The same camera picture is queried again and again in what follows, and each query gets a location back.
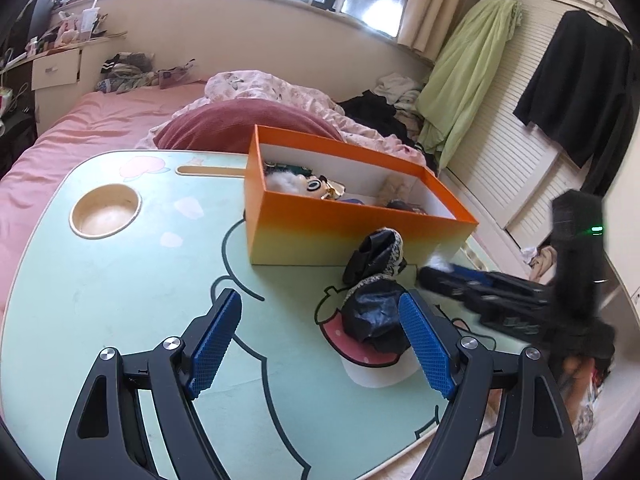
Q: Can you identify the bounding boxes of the dark red pillow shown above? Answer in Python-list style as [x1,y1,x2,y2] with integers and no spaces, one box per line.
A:
[152,99,343,154]

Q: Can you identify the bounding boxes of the white fluffy plush toy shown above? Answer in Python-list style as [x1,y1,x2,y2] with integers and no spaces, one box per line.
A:
[265,171,346,200]

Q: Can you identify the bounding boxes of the pink floral duvet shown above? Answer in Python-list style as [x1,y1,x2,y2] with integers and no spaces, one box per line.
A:
[137,70,425,166]

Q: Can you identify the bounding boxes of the orange cardboard box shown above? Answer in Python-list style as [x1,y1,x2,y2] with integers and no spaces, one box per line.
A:
[244,126,478,266]

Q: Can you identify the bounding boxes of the black hanging garment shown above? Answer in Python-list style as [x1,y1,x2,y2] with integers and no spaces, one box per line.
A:
[514,10,639,197]

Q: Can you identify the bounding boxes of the cream curtain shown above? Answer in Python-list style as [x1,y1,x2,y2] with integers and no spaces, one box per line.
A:
[397,0,465,62]

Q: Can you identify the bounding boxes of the clothes heap on bed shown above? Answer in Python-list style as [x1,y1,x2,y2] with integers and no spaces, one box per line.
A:
[94,52,195,93]

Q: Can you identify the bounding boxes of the pile of dark clothes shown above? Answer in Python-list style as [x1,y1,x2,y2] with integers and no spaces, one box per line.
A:
[338,90,414,146]

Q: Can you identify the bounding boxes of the white drawer desk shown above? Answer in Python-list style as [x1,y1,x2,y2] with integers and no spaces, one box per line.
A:
[32,38,124,136]

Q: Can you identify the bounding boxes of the blue tissue packet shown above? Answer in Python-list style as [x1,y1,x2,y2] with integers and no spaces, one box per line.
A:
[338,195,376,206]

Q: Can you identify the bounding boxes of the person's right hand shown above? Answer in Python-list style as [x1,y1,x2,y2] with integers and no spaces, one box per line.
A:
[559,356,605,424]

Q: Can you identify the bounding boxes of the brown fluffy pompom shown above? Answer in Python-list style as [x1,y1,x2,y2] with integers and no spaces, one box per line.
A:
[375,176,412,207]

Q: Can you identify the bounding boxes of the white drink cup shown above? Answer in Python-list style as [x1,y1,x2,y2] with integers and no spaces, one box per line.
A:
[79,0,100,37]

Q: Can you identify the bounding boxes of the green hanging garment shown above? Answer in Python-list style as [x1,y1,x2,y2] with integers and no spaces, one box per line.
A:
[416,0,523,169]

